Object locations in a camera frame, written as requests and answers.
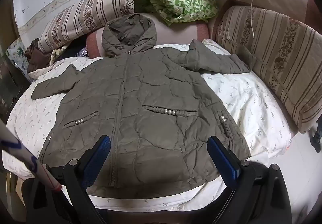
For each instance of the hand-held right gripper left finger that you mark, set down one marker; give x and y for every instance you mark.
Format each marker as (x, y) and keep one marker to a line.
(100, 156)

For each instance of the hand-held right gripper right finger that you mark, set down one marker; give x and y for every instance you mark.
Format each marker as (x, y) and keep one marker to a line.
(224, 161)

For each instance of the olive hooded quilted jacket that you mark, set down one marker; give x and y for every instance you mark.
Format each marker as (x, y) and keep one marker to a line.
(151, 88)

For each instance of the white leaf-print quilt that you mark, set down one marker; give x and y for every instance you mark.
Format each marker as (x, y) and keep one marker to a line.
(251, 103)

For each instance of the person's dark socked foot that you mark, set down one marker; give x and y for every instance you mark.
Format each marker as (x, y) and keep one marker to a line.
(315, 141)

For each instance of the cream floral cloth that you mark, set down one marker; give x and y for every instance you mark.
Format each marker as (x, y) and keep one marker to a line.
(57, 54)

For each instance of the dark cabinet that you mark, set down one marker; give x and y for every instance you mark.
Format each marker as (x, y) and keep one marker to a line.
(10, 85)

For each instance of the brown garment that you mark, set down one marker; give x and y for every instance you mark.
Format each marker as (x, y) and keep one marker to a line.
(37, 58)

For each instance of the tan striped floral cushion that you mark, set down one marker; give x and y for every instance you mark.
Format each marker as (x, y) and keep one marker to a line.
(284, 58)

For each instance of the floral plastic sheet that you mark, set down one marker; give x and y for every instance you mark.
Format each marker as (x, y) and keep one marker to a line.
(17, 55)

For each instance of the pink mat with red border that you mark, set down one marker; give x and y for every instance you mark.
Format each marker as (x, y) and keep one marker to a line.
(176, 32)

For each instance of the cream striped floral pillow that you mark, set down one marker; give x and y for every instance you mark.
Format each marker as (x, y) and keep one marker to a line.
(83, 15)

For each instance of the green patterned quilt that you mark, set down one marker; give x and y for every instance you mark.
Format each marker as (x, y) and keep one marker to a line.
(176, 2)

